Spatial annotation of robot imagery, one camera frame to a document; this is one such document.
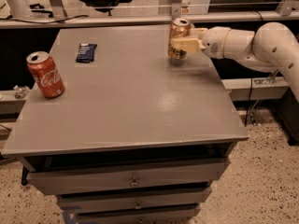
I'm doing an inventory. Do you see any red coke can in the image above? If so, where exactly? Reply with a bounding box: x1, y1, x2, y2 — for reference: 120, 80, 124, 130
26, 51, 65, 98

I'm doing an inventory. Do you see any bottom grey drawer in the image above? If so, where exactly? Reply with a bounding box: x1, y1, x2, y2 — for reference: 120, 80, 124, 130
76, 204, 199, 224

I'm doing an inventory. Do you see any dark blue snack packet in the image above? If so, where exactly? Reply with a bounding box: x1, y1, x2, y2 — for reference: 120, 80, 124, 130
76, 43, 97, 63

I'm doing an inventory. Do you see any small clear glass object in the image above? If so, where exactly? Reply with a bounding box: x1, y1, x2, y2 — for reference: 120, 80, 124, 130
13, 85, 30, 99

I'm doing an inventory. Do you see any top grey drawer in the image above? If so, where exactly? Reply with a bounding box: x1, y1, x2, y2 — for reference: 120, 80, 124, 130
27, 158, 229, 195

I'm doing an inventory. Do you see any orange soda can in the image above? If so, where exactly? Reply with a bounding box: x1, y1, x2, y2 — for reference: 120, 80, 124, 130
168, 18, 191, 60

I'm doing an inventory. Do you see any grey metal rail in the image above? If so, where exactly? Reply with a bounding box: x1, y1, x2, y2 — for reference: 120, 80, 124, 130
0, 10, 299, 29

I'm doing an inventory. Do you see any middle grey drawer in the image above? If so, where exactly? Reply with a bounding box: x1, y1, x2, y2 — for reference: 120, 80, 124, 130
58, 187, 211, 214

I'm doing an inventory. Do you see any grey drawer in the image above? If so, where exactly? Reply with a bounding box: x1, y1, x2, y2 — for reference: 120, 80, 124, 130
27, 158, 229, 195
58, 187, 211, 214
76, 204, 199, 224

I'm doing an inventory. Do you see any grey drawer cabinet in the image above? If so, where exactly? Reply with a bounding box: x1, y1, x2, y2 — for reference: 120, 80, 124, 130
1, 24, 249, 224

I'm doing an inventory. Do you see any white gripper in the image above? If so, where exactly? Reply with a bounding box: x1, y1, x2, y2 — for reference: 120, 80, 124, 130
170, 27, 231, 59

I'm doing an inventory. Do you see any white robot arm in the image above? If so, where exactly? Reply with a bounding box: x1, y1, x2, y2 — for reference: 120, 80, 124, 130
170, 22, 299, 101

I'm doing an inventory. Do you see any black cable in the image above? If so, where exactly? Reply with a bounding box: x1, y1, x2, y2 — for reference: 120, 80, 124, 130
244, 11, 265, 128

